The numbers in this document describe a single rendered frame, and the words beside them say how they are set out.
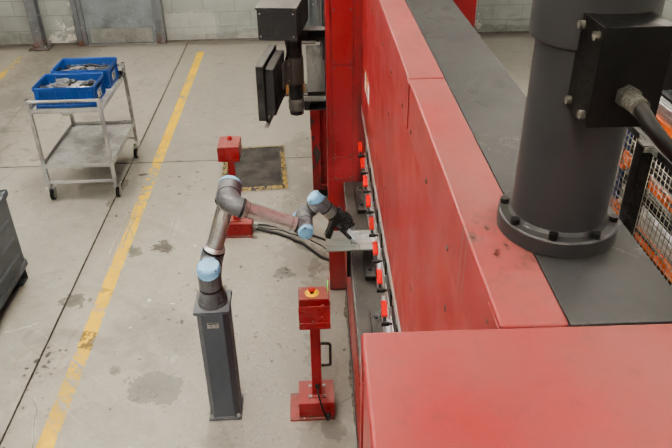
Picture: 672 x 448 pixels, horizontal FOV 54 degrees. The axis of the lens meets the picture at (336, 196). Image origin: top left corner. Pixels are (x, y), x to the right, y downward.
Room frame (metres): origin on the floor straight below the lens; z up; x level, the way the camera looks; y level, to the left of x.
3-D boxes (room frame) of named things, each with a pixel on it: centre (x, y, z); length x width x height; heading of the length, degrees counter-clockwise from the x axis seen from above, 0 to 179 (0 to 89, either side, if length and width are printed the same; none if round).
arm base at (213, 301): (2.63, 0.63, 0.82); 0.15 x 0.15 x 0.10
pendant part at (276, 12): (4.09, 0.31, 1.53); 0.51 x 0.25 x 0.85; 174
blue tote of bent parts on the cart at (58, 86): (5.26, 2.23, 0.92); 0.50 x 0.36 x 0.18; 93
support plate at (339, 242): (2.84, -0.07, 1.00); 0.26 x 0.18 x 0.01; 92
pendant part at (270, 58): (4.05, 0.40, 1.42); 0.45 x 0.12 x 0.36; 174
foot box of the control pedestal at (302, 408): (2.63, 0.15, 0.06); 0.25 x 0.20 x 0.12; 92
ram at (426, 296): (2.19, -0.24, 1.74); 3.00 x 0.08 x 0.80; 2
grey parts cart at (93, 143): (5.43, 2.23, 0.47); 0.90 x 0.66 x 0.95; 3
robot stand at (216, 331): (2.63, 0.63, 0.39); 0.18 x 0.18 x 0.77; 3
